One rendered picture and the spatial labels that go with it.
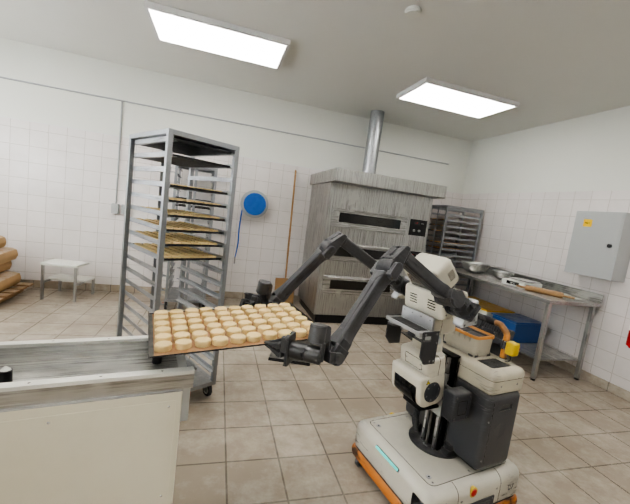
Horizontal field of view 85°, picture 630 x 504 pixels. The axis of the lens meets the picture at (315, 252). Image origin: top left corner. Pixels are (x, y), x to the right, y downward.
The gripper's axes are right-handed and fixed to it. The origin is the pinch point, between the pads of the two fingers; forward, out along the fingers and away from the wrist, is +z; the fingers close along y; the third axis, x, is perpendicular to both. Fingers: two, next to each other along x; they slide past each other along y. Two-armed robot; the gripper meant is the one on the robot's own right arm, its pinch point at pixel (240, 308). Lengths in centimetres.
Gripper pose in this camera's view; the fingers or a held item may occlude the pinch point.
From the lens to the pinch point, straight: 155.7
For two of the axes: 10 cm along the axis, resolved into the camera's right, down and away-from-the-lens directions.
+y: 1.0, -9.9, -1.3
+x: 9.4, 1.4, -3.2
